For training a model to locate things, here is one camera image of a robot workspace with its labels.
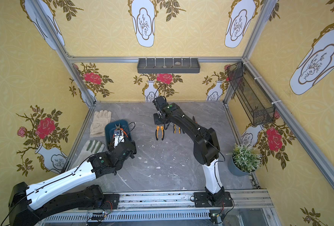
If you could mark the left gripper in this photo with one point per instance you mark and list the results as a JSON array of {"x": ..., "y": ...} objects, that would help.
[{"x": 119, "y": 140}]

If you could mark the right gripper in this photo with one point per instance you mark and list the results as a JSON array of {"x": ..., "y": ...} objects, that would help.
[{"x": 160, "y": 121}]

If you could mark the teal plastic storage box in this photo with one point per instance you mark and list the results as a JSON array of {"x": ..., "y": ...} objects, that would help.
[{"x": 109, "y": 129}]

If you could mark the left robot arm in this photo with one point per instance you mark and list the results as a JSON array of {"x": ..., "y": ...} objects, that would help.
[{"x": 30, "y": 204}]

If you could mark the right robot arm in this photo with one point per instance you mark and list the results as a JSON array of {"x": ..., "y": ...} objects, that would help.
[{"x": 206, "y": 147}]

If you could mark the yellow long-nose pliers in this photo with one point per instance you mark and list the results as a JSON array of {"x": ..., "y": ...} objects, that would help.
[{"x": 159, "y": 133}]

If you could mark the orange black reversed pliers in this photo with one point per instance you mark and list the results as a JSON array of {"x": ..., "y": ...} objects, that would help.
[{"x": 119, "y": 135}]

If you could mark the white green work glove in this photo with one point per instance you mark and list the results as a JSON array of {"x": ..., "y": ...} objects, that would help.
[{"x": 90, "y": 147}]

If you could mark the beige work glove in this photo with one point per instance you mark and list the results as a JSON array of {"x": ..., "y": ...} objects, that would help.
[{"x": 100, "y": 120}]

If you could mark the potted green plant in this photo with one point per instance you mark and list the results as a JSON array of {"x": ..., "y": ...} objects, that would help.
[{"x": 244, "y": 160}]

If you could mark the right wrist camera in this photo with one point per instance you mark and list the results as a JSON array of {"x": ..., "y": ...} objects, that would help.
[{"x": 160, "y": 102}]

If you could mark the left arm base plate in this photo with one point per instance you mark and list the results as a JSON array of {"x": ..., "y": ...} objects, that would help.
[{"x": 110, "y": 203}]

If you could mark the grey wall shelf tray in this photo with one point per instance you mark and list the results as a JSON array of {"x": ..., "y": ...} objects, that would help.
[{"x": 168, "y": 65}]

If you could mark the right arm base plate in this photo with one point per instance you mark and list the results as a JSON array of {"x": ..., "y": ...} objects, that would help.
[{"x": 203, "y": 199}]

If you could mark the black wire mesh basket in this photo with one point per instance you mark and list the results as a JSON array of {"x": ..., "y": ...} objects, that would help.
[{"x": 255, "y": 102}]

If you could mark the aluminium front rail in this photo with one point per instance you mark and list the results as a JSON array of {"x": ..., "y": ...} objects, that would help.
[{"x": 250, "y": 208}]

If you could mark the aluminium corner frame post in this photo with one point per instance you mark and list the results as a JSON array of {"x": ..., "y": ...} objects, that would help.
[{"x": 263, "y": 18}]

